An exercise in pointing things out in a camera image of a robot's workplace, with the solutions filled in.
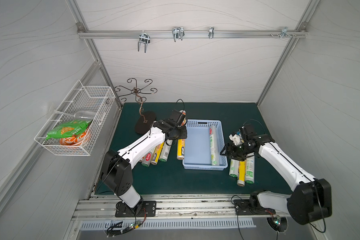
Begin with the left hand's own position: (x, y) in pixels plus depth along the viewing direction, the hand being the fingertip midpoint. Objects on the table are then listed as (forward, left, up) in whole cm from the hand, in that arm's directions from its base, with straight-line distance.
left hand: (185, 134), depth 83 cm
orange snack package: (-15, +47, +16) cm, 52 cm away
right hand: (-9, -23, -5) cm, 25 cm away
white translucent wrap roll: (-4, +12, -12) cm, 17 cm away
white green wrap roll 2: (-14, -38, -13) cm, 42 cm away
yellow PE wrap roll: (-6, +17, -13) cm, 23 cm away
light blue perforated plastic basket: (-3, -8, -15) cm, 17 cm away
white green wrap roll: (-14, -28, -13) cm, 34 cm away
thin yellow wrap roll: (-7, +2, +1) cm, 7 cm away
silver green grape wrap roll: (-10, +22, -11) cm, 27 cm away
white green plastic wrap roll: (0, -19, -13) cm, 23 cm away
